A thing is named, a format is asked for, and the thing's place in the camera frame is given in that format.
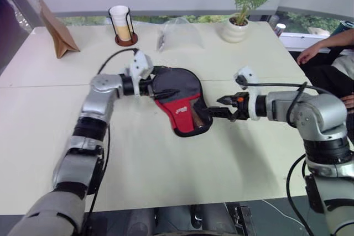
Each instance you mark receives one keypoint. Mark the white red drink can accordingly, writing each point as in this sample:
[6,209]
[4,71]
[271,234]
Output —
[279,29]

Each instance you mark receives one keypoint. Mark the bystander bare forearm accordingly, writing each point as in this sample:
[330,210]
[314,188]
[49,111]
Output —
[336,39]

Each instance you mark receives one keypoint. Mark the dark teal drink can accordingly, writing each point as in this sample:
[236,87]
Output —
[345,26]

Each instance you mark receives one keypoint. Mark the white ribbed plant pot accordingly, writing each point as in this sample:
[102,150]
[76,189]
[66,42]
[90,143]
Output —
[234,32]

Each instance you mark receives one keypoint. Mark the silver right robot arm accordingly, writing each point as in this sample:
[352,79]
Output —
[326,114]

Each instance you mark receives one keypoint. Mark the brown paper bag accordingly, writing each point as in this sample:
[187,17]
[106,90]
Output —
[59,39]

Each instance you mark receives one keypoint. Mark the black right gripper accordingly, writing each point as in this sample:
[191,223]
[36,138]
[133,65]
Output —
[242,109]

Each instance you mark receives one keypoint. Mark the white paper cup stack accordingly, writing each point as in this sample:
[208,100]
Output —
[119,17]

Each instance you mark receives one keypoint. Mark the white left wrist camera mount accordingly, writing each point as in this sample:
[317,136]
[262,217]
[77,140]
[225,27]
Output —
[139,66]

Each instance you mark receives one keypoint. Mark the grey red paddle case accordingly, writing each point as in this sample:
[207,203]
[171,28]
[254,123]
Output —
[179,81]

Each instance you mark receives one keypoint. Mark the black metal bracket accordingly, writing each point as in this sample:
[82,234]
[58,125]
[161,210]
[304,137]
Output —
[243,219]

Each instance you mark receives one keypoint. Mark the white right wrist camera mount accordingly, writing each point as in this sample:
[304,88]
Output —
[250,77]

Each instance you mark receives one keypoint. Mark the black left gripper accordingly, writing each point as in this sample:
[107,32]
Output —
[146,88]

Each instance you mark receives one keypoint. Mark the table tennis paddle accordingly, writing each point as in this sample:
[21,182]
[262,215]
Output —
[199,118]

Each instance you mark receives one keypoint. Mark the clear plastic bag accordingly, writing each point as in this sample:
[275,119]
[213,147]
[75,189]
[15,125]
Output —
[182,37]

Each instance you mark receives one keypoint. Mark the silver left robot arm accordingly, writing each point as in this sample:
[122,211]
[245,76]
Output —
[94,109]

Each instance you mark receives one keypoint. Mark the seated person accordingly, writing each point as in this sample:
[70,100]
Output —
[323,75]

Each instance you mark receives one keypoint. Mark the bystander bare hand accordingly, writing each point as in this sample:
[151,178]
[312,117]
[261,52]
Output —
[349,103]
[308,53]

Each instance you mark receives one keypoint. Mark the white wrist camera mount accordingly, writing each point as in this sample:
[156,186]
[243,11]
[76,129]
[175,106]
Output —
[250,77]
[139,66]

